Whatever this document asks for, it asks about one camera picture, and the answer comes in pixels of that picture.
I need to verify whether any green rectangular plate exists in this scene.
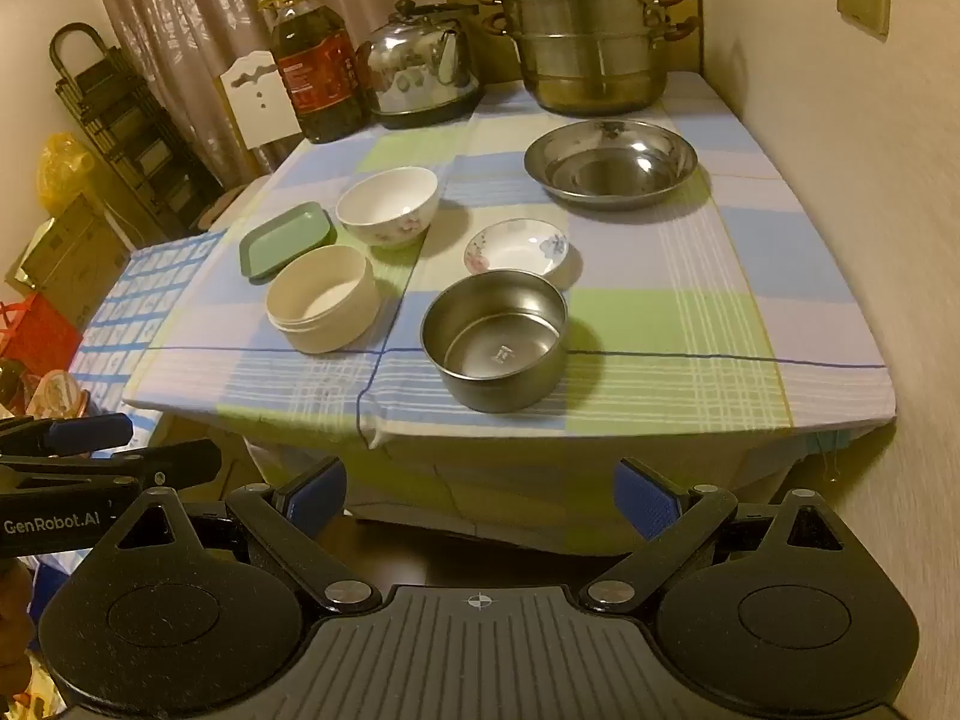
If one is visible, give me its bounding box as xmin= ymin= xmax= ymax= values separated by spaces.
xmin=239 ymin=202 xmax=335 ymax=284

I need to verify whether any black folding rack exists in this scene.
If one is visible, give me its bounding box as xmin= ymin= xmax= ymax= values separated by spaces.
xmin=49 ymin=22 xmax=226 ymax=233

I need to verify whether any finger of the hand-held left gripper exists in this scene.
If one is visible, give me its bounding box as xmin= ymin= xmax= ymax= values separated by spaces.
xmin=0 ymin=412 xmax=134 ymax=458
xmin=0 ymin=439 xmax=222 ymax=497

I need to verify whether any stainless steel plate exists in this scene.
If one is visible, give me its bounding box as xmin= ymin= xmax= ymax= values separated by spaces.
xmin=523 ymin=118 xmax=698 ymax=211

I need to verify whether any red bag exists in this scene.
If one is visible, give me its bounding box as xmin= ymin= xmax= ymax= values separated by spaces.
xmin=0 ymin=292 xmax=83 ymax=376

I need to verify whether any stainless steel steamer pot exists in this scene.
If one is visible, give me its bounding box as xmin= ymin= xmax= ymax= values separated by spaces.
xmin=476 ymin=0 xmax=702 ymax=119

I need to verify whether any yellow plastic bag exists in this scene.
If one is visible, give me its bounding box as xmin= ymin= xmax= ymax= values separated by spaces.
xmin=37 ymin=133 xmax=98 ymax=215

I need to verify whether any white floral bowl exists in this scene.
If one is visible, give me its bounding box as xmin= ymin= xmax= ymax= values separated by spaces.
xmin=335 ymin=166 xmax=440 ymax=250

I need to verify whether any small floral dish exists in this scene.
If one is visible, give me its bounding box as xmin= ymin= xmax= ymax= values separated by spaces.
xmin=463 ymin=218 xmax=571 ymax=278

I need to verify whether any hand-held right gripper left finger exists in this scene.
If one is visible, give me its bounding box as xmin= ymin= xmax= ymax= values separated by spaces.
xmin=101 ymin=457 xmax=382 ymax=612

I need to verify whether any cooking oil bottle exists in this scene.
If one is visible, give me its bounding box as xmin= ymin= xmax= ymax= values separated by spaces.
xmin=259 ymin=0 xmax=370 ymax=145

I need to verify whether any cardboard box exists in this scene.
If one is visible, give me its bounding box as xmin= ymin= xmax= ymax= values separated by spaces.
xmin=6 ymin=195 xmax=132 ymax=312

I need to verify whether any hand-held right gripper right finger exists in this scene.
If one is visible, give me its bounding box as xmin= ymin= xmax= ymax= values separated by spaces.
xmin=581 ymin=457 xmax=867 ymax=611

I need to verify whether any blue white patterned cloth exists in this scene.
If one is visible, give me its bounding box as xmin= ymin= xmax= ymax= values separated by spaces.
xmin=67 ymin=229 xmax=226 ymax=421

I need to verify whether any stainless steel kettle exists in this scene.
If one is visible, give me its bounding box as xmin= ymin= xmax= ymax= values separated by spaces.
xmin=356 ymin=0 xmax=488 ymax=130

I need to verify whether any checked tablecloth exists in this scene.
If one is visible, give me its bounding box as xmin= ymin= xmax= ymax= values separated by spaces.
xmin=120 ymin=71 xmax=897 ymax=541

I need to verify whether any orange patterned packet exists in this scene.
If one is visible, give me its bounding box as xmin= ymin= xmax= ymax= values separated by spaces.
xmin=30 ymin=369 xmax=97 ymax=419

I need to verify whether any cream round bowl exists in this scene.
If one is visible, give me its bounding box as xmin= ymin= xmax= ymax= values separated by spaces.
xmin=265 ymin=244 xmax=376 ymax=353

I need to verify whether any stainless steel bowl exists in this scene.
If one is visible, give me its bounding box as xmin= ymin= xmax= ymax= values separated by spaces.
xmin=420 ymin=271 xmax=569 ymax=413

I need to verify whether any beige patterned curtain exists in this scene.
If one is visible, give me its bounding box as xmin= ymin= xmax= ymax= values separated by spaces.
xmin=82 ymin=0 xmax=451 ymax=188

